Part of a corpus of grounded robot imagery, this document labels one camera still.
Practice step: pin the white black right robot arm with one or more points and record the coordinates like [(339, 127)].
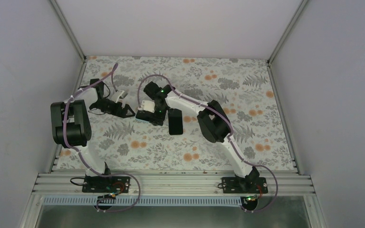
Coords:
[(169, 103)]

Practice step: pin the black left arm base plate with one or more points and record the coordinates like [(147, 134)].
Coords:
[(112, 184)]

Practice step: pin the aluminium front rail frame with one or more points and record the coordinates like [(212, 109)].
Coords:
[(194, 183)]

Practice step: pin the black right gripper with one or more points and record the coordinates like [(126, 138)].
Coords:
[(154, 118)]

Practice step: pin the floral patterned table mat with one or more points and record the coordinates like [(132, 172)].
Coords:
[(241, 86)]

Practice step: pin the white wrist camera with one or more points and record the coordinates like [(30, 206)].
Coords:
[(147, 106), (118, 95)]

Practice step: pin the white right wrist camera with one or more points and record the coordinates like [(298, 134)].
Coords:
[(147, 106)]

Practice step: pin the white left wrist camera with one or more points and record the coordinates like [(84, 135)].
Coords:
[(118, 95)]

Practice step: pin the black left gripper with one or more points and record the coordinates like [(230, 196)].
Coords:
[(122, 112)]

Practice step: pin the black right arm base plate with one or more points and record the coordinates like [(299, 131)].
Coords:
[(236, 185)]

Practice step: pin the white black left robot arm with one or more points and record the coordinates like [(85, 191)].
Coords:
[(71, 128)]

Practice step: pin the slotted grey cable duct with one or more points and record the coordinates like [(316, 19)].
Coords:
[(80, 200)]

